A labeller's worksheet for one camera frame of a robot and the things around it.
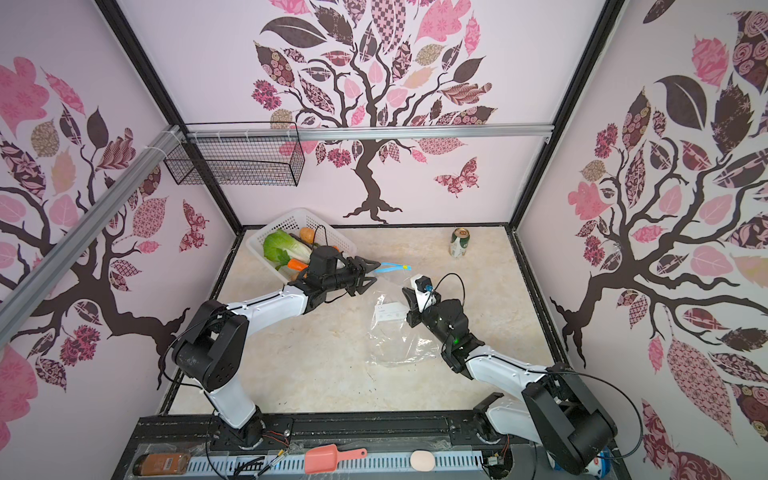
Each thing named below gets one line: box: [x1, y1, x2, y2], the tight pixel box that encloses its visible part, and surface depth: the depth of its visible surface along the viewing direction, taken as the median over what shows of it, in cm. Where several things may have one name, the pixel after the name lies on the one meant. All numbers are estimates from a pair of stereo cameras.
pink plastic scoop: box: [304, 444, 368, 475], surface depth 71 cm
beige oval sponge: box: [410, 450, 435, 472], surface depth 70 cm
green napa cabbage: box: [263, 229, 313, 270], surface depth 105 cm
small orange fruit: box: [299, 227, 315, 244], surface depth 113 cm
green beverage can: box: [450, 227, 471, 259], surface depth 106 cm
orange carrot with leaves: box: [288, 258, 309, 271], surface depth 102 cm
